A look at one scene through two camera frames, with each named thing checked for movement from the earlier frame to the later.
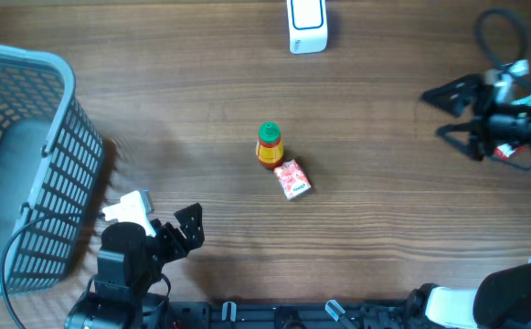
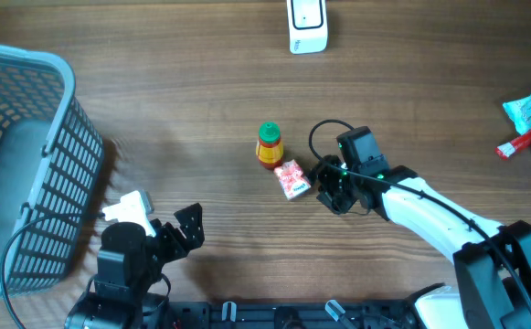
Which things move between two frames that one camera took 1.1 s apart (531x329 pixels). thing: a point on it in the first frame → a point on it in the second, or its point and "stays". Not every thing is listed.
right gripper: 471,89 → 323,173
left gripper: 194,233 stays
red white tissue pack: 292,179 stays
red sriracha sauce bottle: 270,149 stays
